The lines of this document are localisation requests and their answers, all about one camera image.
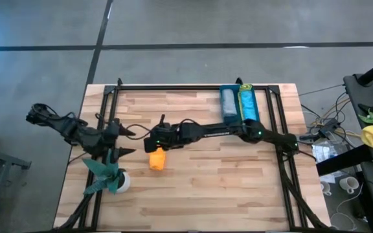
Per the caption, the white plastic bag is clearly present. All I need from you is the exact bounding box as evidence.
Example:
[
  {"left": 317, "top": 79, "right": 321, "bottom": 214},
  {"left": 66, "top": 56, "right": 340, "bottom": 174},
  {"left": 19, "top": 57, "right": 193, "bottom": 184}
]
[{"left": 311, "top": 142, "right": 339, "bottom": 162}]

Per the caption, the dark grey cart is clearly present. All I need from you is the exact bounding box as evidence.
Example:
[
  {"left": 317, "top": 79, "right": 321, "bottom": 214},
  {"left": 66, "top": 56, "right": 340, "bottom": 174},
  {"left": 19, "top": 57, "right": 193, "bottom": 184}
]
[{"left": 343, "top": 73, "right": 373, "bottom": 233}]

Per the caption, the teal plastic basket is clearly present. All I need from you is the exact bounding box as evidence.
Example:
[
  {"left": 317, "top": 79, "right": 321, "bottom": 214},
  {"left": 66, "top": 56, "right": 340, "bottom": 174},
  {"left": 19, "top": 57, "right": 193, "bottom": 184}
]
[{"left": 219, "top": 83, "right": 261, "bottom": 126}]

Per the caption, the grey microfiber towel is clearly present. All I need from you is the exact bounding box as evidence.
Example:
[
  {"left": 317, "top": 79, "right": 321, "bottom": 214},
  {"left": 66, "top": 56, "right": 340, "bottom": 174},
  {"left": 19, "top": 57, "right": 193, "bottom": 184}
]
[{"left": 221, "top": 89, "right": 238, "bottom": 118}]

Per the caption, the orange microfiber towel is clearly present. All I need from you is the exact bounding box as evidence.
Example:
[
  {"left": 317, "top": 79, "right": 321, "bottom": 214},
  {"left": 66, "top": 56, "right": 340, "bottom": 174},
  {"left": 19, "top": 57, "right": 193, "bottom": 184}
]
[{"left": 149, "top": 147, "right": 167, "bottom": 172}]

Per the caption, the turquoise microfiber towel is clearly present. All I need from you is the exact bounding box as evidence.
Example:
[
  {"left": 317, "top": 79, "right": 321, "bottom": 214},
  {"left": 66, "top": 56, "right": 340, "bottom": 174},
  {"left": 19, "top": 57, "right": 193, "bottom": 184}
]
[{"left": 239, "top": 90, "right": 260, "bottom": 121}]

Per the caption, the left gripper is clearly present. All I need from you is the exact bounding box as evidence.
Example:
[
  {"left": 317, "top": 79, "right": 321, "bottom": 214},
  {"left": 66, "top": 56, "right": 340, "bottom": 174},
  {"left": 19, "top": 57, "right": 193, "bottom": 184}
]
[{"left": 98, "top": 124, "right": 138, "bottom": 159}]

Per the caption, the artificial green plant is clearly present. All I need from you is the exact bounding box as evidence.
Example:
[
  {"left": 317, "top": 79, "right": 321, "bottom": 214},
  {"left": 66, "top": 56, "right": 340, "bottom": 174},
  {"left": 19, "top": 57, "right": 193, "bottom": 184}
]
[{"left": 82, "top": 148, "right": 126, "bottom": 196}]

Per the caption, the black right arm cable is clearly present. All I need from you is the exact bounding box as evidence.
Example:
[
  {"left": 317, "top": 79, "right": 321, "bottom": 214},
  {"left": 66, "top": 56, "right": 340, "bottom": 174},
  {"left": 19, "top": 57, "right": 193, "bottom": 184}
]
[{"left": 126, "top": 118, "right": 200, "bottom": 140}]

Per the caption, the black power supply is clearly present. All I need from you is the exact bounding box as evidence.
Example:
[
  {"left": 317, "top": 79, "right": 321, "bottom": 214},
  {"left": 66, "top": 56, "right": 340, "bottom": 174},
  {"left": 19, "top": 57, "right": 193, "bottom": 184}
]
[{"left": 319, "top": 118, "right": 340, "bottom": 134}]

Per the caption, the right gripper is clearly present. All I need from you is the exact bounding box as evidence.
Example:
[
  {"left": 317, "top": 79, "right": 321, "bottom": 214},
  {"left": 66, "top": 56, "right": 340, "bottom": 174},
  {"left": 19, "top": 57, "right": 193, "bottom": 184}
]
[{"left": 143, "top": 113, "right": 183, "bottom": 153}]

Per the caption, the dark metal stand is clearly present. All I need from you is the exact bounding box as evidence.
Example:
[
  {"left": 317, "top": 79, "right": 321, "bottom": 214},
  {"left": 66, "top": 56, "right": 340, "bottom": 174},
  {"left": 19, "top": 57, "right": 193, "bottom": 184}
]
[{"left": 0, "top": 144, "right": 32, "bottom": 233}]

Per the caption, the white mug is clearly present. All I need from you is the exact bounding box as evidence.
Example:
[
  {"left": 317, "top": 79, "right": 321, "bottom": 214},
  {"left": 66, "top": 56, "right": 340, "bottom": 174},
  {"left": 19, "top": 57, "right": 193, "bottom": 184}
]
[
  {"left": 319, "top": 180, "right": 336, "bottom": 197},
  {"left": 338, "top": 176, "right": 359, "bottom": 194}
]

